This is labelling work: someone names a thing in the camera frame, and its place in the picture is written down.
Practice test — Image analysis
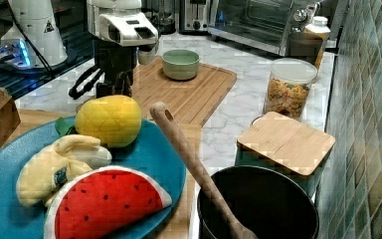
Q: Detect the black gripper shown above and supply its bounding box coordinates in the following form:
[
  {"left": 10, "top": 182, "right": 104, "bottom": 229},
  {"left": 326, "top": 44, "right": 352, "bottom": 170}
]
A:
[{"left": 93, "top": 38, "right": 137, "bottom": 98}]

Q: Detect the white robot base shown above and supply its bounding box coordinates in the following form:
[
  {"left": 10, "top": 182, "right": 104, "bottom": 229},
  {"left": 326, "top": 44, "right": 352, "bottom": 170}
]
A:
[{"left": 0, "top": 0, "right": 68, "bottom": 70}]

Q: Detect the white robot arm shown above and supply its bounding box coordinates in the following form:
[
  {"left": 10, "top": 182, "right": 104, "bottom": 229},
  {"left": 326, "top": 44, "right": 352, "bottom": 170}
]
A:
[{"left": 87, "top": 0, "right": 159, "bottom": 98}]

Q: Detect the green ceramic bowl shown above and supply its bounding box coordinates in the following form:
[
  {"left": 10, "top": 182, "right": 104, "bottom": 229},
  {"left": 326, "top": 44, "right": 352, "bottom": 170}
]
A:
[{"left": 162, "top": 49, "right": 200, "bottom": 81}]

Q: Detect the bamboo cutting board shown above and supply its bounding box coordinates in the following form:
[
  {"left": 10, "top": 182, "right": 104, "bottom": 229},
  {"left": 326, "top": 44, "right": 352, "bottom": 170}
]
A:
[{"left": 131, "top": 57, "right": 237, "bottom": 126}]

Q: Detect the silver toaster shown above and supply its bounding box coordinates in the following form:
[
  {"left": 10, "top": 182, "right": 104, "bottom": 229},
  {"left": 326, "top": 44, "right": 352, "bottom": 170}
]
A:
[{"left": 179, "top": 0, "right": 210, "bottom": 35}]

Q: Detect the blue plate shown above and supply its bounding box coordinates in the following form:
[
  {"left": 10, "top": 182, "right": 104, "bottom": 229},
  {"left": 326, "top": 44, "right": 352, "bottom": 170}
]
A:
[{"left": 0, "top": 119, "right": 186, "bottom": 239}]

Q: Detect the plush banana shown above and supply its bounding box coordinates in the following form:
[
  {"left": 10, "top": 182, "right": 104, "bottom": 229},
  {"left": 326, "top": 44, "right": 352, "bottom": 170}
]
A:
[{"left": 16, "top": 134, "right": 112, "bottom": 207}]

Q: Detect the plush watermelon slice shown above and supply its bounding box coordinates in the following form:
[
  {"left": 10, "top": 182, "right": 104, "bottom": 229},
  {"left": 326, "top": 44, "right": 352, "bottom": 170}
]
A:
[{"left": 44, "top": 165, "right": 172, "bottom": 239}]

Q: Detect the stainless toaster oven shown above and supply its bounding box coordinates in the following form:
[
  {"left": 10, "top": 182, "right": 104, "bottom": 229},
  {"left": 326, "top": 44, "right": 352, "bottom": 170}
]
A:
[{"left": 208, "top": 0, "right": 320, "bottom": 56}]

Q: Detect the clear cereal jar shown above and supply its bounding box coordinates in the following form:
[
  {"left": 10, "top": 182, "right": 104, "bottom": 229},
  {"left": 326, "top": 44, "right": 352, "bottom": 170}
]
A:
[{"left": 264, "top": 58, "right": 317, "bottom": 120}]

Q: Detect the teal box bamboo lid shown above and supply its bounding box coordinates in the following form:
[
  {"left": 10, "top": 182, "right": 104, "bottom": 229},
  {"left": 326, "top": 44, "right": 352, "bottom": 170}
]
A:
[{"left": 235, "top": 112, "right": 335, "bottom": 197}]

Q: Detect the dark cylindrical container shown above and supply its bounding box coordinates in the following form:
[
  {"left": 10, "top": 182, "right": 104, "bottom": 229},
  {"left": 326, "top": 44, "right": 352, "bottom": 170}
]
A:
[{"left": 286, "top": 32, "right": 321, "bottom": 65}]

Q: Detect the white capped bottle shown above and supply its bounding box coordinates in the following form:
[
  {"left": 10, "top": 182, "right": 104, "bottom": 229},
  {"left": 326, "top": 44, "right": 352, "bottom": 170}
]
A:
[{"left": 304, "top": 16, "right": 330, "bottom": 68}]

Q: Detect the wooden spoon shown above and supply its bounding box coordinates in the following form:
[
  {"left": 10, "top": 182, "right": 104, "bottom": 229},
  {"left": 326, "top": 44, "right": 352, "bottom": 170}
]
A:
[{"left": 149, "top": 102, "right": 259, "bottom": 239}]

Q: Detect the black pot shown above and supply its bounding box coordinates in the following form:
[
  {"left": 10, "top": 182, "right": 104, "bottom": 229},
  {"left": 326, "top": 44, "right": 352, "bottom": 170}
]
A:
[{"left": 212, "top": 166, "right": 319, "bottom": 239}]

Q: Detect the black cable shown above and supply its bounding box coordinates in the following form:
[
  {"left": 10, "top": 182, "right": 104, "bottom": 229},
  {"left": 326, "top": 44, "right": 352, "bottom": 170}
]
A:
[{"left": 68, "top": 64, "right": 104, "bottom": 101}]

